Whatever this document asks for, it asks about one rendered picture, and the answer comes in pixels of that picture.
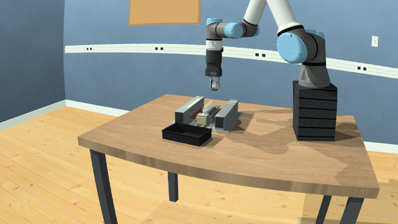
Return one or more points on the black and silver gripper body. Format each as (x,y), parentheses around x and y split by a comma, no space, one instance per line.
(213,58)

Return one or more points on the grey panel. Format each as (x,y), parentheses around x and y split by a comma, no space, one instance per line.
(220,120)

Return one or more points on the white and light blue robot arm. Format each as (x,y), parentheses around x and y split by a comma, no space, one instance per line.
(295,44)

